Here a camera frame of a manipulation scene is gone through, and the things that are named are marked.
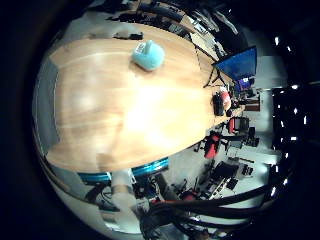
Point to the light blue round container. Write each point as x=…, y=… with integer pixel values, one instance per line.
x=149, y=55

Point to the red office chair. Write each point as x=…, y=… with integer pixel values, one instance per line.
x=212, y=145

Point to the black box on table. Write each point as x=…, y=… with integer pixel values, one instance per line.
x=218, y=103

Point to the black monitor stand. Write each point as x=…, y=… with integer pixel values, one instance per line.
x=213, y=78

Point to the red and white bottle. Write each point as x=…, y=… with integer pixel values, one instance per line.
x=225, y=97

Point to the red and black chair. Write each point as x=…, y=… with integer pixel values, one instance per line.
x=237, y=125

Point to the black equipment cart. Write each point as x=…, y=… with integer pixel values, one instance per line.
x=222, y=175

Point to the small lit screen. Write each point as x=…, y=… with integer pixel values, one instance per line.
x=244, y=82

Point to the blue computer monitor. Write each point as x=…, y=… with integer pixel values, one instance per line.
x=239, y=63

